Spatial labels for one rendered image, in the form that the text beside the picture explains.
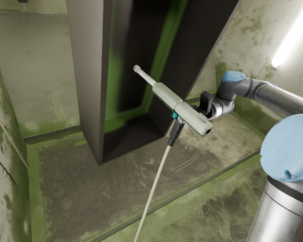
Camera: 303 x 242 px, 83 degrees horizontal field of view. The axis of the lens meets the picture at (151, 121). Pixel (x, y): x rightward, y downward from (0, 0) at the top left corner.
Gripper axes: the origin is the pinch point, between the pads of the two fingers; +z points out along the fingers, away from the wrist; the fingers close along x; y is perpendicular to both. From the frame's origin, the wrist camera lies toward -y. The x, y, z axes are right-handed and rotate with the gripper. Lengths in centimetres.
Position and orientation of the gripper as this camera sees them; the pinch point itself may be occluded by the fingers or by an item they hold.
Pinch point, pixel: (180, 116)
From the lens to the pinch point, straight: 67.5
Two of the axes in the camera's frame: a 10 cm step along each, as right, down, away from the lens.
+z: -7.8, 2.3, -5.9
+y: -2.5, 7.5, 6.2
